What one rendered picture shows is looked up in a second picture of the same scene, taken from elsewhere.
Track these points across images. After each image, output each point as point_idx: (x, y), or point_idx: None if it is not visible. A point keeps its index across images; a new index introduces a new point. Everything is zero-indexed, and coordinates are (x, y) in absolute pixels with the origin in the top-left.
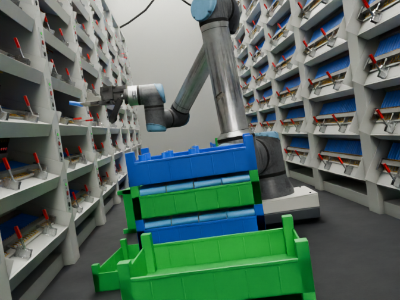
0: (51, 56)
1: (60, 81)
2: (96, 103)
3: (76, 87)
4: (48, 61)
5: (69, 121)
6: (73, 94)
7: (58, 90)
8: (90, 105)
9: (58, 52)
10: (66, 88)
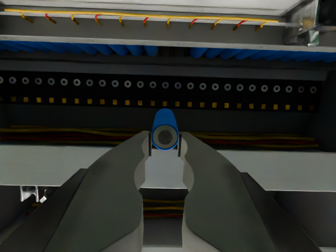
0: (13, 203)
1: (284, 187)
2: (298, 230)
3: (5, 184)
4: (15, 189)
5: (73, 20)
6: (25, 151)
7: (283, 151)
8: (235, 166)
9: (4, 223)
10: (166, 170)
